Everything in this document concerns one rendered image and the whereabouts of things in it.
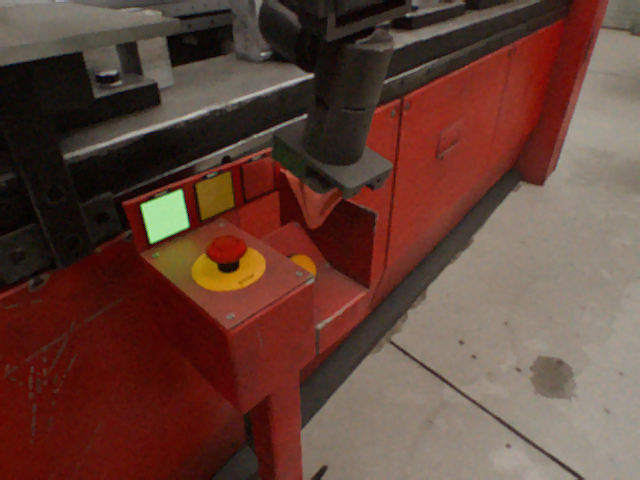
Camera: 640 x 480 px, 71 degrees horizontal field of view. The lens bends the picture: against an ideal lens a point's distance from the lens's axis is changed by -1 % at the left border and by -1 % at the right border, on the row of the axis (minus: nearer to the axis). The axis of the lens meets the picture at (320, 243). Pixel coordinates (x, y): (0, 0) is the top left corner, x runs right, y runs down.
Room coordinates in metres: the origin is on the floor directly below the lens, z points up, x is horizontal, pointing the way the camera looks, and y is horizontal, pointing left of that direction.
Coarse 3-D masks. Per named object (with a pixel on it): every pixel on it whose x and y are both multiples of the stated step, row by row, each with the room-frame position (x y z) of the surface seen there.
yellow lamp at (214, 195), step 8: (216, 176) 0.45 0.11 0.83; (224, 176) 0.46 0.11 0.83; (200, 184) 0.43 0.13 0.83; (208, 184) 0.44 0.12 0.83; (216, 184) 0.45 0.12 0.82; (224, 184) 0.45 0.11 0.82; (200, 192) 0.43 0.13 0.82; (208, 192) 0.44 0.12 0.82; (216, 192) 0.45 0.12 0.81; (224, 192) 0.45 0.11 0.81; (232, 192) 0.46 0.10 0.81; (200, 200) 0.43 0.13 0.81; (208, 200) 0.44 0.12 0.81; (216, 200) 0.45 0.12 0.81; (224, 200) 0.45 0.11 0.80; (232, 200) 0.46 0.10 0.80; (200, 208) 0.43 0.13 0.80; (208, 208) 0.44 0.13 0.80; (216, 208) 0.44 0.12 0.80; (224, 208) 0.45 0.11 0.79; (208, 216) 0.44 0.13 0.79
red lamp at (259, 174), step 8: (264, 160) 0.50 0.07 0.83; (272, 160) 0.51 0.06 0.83; (248, 168) 0.48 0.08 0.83; (256, 168) 0.49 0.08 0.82; (264, 168) 0.50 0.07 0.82; (272, 168) 0.50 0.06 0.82; (248, 176) 0.48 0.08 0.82; (256, 176) 0.49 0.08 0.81; (264, 176) 0.50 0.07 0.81; (272, 176) 0.50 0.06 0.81; (248, 184) 0.48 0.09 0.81; (256, 184) 0.49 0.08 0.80; (264, 184) 0.50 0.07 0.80; (272, 184) 0.50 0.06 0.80; (248, 192) 0.48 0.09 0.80; (256, 192) 0.49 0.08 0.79; (264, 192) 0.49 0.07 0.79
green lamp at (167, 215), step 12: (180, 192) 0.42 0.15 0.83; (144, 204) 0.39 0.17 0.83; (156, 204) 0.40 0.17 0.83; (168, 204) 0.40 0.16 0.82; (180, 204) 0.41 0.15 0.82; (144, 216) 0.39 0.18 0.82; (156, 216) 0.39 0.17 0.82; (168, 216) 0.40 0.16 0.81; (180, 216) 0.41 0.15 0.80; (156, 228) 0.39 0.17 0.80; (168, 228) 0.40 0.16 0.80; (180, 228) 0.41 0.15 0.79; (156, 240) 0.39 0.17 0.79
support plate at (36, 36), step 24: (0, 0) 0.50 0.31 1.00; (24, 0) 0.50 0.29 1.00; (48, 0) 0.50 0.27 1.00; (0, 24) 0.35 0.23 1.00; (24, 24) 0.35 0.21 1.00; (48, 24) 0.35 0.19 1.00; (72, 24) 0.35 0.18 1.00; (96, 24) 0.35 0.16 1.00; (120, 24) 0.35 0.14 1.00; (144, 24) 0.35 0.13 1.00; (168, 24) 0.37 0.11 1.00; (0, 48) 0.27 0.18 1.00; (24, 48) 0.28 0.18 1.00; (48, 48) 0.30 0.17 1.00; (72, 48) 0.31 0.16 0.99
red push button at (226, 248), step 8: (216, 240) 0.36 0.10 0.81; (224, 240) 0.36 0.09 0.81; (232, 240) 0.36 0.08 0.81; (240, 240) 0.36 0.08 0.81; (208, 248) 0.35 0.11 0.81; (216, 248) 0.35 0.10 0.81; (224, 248) 0.35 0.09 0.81; (232, 248) 0.35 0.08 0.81; (240, 248) 0.35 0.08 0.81; (208, 256) 0.34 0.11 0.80; (216, 256) 0.34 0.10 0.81; (224, 256) 0.34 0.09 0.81; (232, 256) 0.34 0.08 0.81; (240, 256) 0.34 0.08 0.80; (224, 264) 0.34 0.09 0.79; (232, 264) 0.35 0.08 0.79; (224, 272) 0.34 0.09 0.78
